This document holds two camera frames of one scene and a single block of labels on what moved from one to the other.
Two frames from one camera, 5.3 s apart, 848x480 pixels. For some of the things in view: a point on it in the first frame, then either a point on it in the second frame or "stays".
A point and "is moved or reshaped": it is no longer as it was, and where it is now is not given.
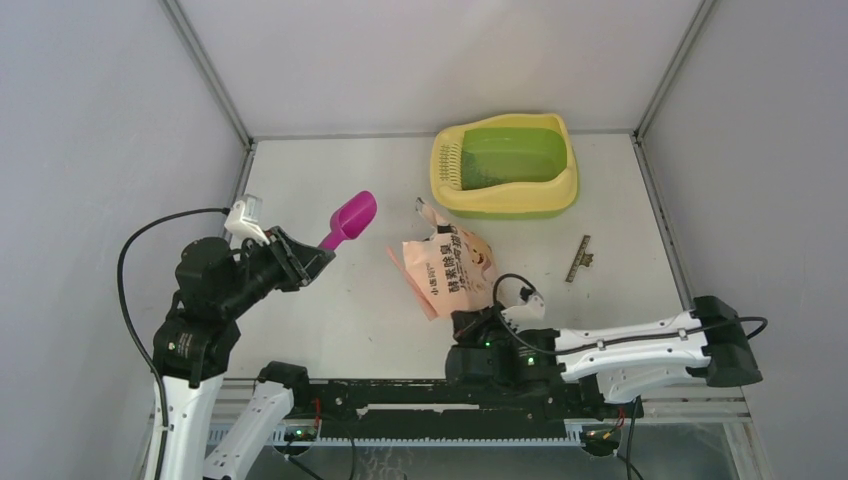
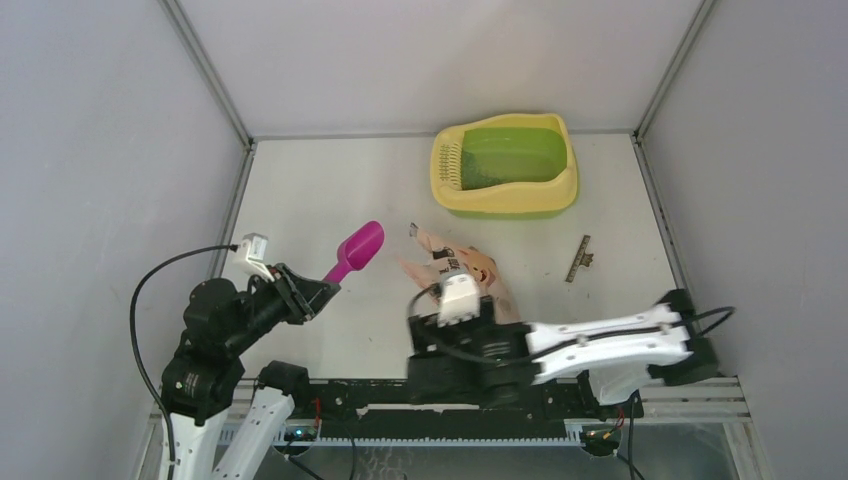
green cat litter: [494, 160] stays
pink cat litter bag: [447, 272] is moved or reshaped
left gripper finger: [305, 262] → [307, 296]
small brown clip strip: [582, 257] stays
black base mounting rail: [393, 409] stays
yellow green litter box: [511, 167] stays
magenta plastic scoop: [350, 220] → [357, 251]
